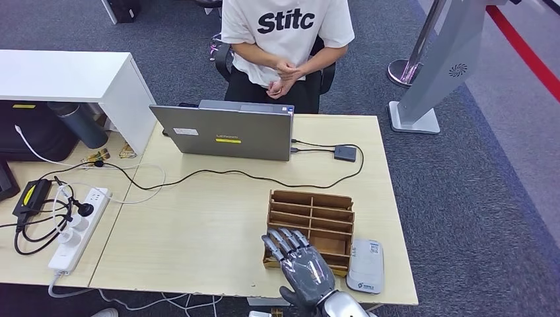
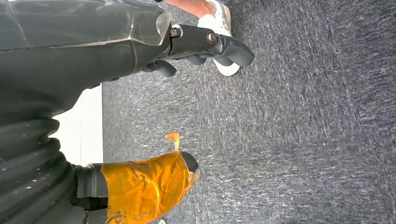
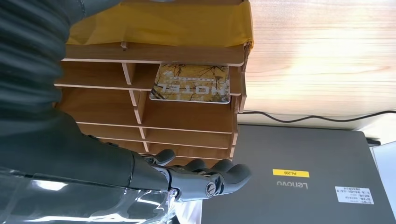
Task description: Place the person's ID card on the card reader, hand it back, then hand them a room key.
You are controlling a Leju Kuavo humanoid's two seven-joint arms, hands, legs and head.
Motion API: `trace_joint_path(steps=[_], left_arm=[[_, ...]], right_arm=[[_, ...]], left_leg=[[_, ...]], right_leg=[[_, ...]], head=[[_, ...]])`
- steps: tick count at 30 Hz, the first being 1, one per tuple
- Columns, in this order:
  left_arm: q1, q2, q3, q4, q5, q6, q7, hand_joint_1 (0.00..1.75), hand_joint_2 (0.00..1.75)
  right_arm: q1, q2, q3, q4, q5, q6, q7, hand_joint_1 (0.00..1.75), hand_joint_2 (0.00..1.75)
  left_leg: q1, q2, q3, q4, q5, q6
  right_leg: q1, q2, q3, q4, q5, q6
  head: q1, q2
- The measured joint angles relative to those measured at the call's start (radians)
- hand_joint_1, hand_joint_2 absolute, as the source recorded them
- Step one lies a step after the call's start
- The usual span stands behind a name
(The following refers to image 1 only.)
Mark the person's left hand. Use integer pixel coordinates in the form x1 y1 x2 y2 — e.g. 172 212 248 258
265 76 298 100

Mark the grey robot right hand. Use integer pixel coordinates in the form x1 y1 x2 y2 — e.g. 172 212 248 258
261 227 338 314

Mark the person's right hand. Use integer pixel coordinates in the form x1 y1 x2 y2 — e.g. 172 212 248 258
273 59 304 83

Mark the person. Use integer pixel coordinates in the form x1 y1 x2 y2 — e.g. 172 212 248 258
221 0 356 116

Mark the brown wooden card organizer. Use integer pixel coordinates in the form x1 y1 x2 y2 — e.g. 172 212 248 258
262 190 356 278

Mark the white card reader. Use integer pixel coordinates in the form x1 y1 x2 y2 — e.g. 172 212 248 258
345 238 386 295

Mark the black office chair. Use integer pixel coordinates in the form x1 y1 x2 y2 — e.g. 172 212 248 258
214 34 337 97

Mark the grey laptop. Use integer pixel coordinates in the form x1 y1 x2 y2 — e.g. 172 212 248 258
149 99 295 162

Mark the small black usb hub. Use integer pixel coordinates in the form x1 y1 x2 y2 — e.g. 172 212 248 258
334 145 359 163

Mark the grey kiosk stand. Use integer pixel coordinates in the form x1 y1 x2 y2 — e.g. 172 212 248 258
388 0 489 134

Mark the black floor cabinet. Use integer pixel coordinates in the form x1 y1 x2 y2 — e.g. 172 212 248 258
100 0 142 24

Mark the dark grey thermos bottle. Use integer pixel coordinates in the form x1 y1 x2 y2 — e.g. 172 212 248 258
47 102 110 150

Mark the white desk shelf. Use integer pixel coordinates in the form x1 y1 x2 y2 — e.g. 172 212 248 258
0 50 157 157

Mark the black plug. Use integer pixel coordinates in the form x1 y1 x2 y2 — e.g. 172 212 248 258
69 199 95 219

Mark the white power strip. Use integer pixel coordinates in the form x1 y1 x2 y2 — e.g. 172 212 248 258
47 188 112 274

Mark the white plug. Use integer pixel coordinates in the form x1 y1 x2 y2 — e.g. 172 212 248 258
69 215 90 233
57 230 83 250

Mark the black bag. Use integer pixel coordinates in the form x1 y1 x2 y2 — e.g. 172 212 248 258
0 100 80 162

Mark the black power adapter yellow label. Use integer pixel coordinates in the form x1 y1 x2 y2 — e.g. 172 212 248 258
12 179 52 219

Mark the black flat device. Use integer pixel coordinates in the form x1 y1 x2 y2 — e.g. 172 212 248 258
0 160 20 202

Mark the short black hub cable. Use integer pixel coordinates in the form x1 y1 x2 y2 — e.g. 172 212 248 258
291 147 337 155

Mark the long black power cable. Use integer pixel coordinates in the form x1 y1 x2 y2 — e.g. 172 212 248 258
37 139 365 192

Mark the chrome stanchion post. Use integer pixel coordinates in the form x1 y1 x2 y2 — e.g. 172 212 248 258
387 0 447 88

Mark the white power strip cord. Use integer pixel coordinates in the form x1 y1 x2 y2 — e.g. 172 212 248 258
47 271 224 316

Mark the thin white cable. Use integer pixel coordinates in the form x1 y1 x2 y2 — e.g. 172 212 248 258
14 125 167 205

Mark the black adapter cable bundle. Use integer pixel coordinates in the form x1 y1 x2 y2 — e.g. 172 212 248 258
0 176 75 257

